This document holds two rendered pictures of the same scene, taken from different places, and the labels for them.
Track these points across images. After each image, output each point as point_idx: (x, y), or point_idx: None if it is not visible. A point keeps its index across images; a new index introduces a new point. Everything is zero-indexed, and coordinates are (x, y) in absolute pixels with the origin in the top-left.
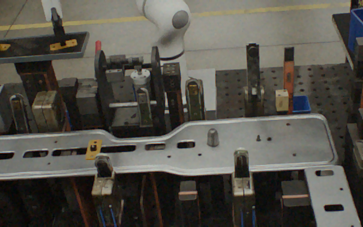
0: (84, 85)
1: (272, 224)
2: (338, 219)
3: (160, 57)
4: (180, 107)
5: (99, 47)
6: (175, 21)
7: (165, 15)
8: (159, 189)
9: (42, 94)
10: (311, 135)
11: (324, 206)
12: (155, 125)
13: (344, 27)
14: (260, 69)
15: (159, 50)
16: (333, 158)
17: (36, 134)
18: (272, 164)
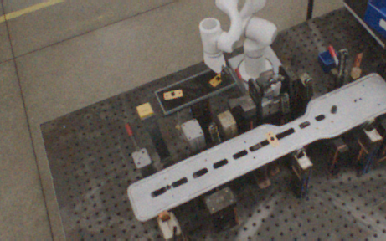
0: (241, 100)
1: (355, 135)
2: None
3: (254, 57)
4: (296, 92)
5: (239, 72)
6: (273, 38)
7: (267, 37)
8: (308, 145)
9: (222, 116)
10: (378, 89)
11: None
12: None
13: (352, 5)
14: (285, 31)
15: (254, 53)
16: None
17: (229, 141)
18: (372, 114)
